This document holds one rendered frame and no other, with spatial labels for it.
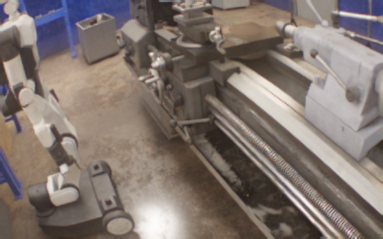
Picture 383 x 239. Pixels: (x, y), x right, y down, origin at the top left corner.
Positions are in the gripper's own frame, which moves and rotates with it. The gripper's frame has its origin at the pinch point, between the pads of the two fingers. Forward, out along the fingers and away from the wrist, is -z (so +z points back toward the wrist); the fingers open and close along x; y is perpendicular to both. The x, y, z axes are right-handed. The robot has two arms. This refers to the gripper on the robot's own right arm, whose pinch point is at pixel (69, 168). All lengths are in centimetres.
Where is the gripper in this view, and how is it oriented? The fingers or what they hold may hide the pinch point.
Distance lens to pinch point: 164.7
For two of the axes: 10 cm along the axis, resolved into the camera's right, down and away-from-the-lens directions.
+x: 8.7, -4.7, 1.7
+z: -2.9, -7.5, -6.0
